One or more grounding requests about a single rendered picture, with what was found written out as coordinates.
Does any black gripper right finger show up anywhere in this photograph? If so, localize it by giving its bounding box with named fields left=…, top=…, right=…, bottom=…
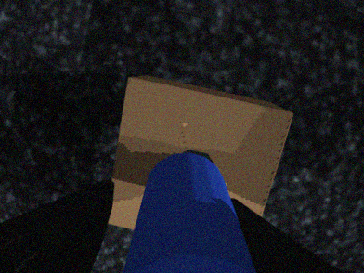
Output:
left=231, top=199, right=343, bottom=273

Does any blue cylinder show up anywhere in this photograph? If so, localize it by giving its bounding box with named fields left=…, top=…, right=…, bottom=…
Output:
left=123, top=152, right=256, bottom=273

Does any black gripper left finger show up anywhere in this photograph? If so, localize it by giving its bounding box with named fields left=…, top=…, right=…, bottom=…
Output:
left=0, top=181, right=115, bottom=273

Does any tan rectangular block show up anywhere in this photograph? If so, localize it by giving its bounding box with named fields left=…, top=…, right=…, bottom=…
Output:
left=108, top=76, right=293, bottom=229

